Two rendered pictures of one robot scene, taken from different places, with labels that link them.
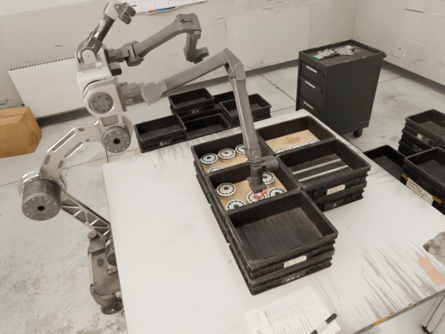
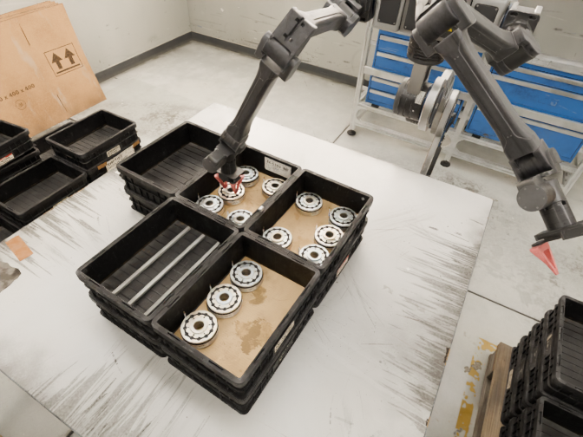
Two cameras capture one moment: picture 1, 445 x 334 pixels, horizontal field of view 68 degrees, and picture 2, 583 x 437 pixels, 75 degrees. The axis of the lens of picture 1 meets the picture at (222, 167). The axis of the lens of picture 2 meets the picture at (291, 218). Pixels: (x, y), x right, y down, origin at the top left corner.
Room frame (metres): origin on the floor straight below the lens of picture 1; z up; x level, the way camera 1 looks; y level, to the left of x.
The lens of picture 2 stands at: (2.15, -0.77, 1.84)
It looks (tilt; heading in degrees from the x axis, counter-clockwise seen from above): 45 degrees down; 135
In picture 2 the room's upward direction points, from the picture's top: 3 degrees clockwise
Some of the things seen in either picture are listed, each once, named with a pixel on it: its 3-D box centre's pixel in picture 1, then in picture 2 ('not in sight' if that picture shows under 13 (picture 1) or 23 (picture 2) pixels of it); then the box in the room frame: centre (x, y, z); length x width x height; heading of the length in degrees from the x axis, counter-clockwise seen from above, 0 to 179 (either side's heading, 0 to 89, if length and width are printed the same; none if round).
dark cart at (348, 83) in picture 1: (334, 96); not in sight; (2.96, -1.18, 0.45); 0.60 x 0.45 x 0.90; 108
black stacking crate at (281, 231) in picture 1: (279, 232); (182, 166); (0.96, -0.22, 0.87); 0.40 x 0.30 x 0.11; 106
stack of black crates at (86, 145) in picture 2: not in sight; (104, 161); (0.00, -0.28, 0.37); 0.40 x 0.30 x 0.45; 107
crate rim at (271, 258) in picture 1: (279, 224); (180, 155); (0.96, -0.22, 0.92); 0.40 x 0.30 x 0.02; 106
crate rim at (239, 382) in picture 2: (293, 134); (241, 297); (1.64, -0.44, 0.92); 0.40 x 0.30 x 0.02; 106
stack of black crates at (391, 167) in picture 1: (387, 173); not in sight; (1.95, -1.29, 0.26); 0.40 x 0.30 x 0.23; 17
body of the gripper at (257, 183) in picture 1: (256, 179); (228, 166); (1.20, -0.16, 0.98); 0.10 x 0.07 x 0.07; 15
